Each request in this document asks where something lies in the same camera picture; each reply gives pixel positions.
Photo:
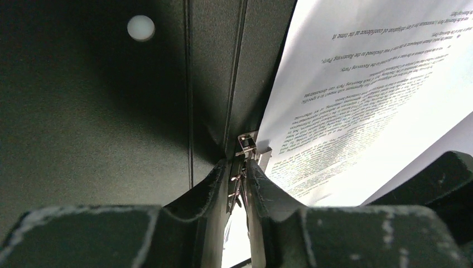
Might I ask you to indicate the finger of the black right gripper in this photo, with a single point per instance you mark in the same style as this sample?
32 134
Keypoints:
444 186

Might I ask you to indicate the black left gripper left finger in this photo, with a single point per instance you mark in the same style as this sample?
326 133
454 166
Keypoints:
188 232

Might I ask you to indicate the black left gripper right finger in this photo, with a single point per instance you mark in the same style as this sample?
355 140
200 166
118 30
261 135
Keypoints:
286 233

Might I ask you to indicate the red folder with black inside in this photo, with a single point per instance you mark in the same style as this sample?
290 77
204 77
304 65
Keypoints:
128 102

